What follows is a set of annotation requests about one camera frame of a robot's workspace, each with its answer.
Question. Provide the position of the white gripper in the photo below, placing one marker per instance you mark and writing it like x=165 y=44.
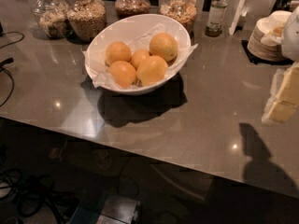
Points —
x=291 y=37

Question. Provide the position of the orange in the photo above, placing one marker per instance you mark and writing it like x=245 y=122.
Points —
x=123 y=73
x=117 y=51
x=165 y=46
x=151 y=70

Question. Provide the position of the white oval bowl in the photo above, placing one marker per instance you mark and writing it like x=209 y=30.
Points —
x=124 y=28

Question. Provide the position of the black mat under plates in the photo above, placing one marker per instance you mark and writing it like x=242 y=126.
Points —
x=253 y=59

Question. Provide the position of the stack of white plates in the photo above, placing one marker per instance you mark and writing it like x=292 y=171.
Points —
x=265 y=40

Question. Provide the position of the white card stand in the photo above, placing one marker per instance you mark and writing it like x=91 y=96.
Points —
x=238 y=8

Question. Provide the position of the glass bottle white label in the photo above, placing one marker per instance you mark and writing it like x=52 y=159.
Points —
x=215 y=17

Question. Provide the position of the glass jar light muesli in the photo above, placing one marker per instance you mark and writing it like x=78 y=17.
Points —
x=183 y=11

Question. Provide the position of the orange middle small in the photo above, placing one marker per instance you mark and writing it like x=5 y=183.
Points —
x=139 y=56

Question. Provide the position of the glass jar dark granola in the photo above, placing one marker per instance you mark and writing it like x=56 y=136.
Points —
x=127 y=8

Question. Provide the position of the glass jar brown grains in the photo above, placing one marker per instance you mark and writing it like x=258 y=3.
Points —
x=87 y=18

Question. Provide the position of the metal box on floor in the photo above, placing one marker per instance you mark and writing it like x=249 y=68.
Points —
x=109 y=209

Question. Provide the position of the glass jar pale cereal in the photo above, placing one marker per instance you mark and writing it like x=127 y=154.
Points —
x=51 y=17

